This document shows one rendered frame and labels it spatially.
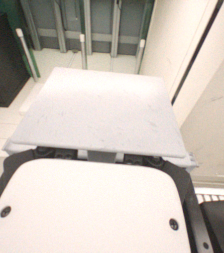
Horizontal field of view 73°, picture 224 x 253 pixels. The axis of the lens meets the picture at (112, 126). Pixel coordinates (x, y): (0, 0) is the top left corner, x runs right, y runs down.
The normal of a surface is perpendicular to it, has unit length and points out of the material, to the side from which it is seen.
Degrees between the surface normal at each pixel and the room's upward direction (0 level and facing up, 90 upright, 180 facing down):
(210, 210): 0
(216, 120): 90
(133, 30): 90
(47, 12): 90
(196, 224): 0
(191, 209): 0
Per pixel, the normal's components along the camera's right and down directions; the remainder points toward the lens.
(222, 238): 0.07, -0.66
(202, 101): -0.04, 0.75
